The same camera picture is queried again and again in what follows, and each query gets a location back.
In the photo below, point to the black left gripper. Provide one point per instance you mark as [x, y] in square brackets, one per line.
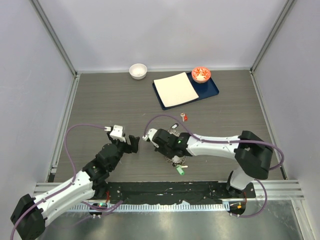
[132, 147]

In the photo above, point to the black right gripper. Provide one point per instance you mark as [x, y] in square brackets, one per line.
[160, 150]

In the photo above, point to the red headed key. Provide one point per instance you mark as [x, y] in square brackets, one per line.
[184, 117]

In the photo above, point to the metal key organizer blue handle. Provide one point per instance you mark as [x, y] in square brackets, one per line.
[175, 161]

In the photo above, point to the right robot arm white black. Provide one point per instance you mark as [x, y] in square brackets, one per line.
[251, 153]

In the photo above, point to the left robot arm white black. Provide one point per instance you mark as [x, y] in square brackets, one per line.
[32, 215]

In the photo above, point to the black key tag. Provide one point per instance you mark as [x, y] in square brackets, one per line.
[174, 126]

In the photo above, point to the green key tag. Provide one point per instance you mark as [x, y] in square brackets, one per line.
[180, 170]

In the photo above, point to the white square plate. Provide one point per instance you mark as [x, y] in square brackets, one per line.
[175, 90]

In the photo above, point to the dark blue tray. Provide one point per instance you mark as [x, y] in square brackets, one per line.
[204, 90]

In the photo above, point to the white bowl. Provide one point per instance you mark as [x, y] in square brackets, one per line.
[138, 71]

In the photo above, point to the orange patterned bowl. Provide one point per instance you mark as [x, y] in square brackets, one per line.
[201, 74]

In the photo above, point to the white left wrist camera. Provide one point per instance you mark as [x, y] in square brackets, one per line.
[115, 133]

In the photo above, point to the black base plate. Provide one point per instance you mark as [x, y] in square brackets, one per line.
[170, 192]

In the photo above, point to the slotted cable duct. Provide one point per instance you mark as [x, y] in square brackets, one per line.
[183, 207]

